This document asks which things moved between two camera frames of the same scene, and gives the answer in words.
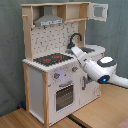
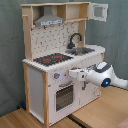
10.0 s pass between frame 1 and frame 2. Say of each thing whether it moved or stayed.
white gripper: moved
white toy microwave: stayed
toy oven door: stayed
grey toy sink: stayed
